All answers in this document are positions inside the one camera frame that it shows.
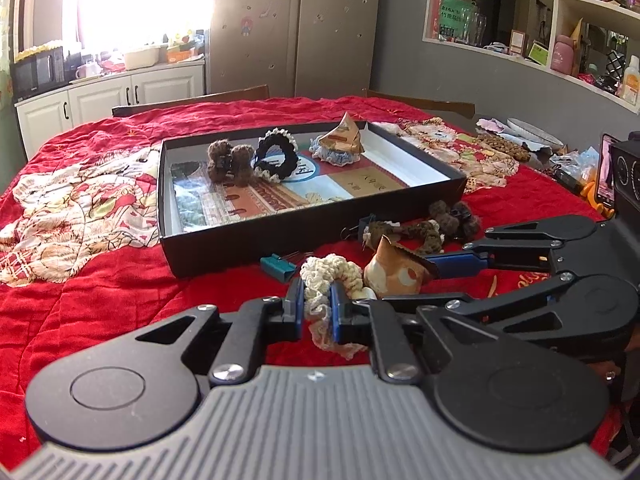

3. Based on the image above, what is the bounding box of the teal binder clip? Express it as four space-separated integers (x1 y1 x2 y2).
260 252 311 283

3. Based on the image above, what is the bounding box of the cream lace scrunchie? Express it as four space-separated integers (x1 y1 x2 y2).
299 254 368 361

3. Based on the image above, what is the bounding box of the olive braided scrunchie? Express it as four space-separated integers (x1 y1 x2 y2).
360 220 445 256

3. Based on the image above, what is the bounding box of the light blue lace scrunchie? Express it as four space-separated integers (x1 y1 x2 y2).
309 139 360 167

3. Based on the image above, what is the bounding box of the black white lace scrunchie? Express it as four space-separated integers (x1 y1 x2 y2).
254 128 298 183

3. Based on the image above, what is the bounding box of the brown paper pyramid packet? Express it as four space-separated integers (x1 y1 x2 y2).
318 113 364 155

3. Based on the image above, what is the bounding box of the smartphone on stand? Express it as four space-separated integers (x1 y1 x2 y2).
597 133 618 208

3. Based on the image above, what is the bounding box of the floral patterned cloth right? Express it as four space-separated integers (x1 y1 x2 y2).
375 117 520 194

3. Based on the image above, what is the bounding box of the floral patterned cloth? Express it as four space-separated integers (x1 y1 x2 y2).
375 117 520 194
1 145 160 287

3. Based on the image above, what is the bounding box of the black shallow tray box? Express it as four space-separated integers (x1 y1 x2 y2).
157 122 466 278

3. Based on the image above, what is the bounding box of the pink bottle on shelf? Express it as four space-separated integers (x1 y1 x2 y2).
551 35 574 75

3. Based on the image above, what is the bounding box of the floral patterned cloth left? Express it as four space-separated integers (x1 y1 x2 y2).
1 145 160 287

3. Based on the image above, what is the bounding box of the dark wooden chair back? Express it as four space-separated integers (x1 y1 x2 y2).
112 84 270 118

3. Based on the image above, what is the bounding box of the white basket on counter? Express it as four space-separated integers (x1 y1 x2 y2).
124 46 160 70

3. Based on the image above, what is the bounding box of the stainless steel refrigerator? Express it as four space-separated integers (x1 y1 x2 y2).
206 0 378 99

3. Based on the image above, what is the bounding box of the white kitchen cabinet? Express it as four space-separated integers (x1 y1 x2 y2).
15 58 205 158

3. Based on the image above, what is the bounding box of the black microwave oven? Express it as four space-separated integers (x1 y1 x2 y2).
12 47 66 100

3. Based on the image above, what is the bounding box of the white wall shelf unit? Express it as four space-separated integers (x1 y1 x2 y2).
422 0 640 114

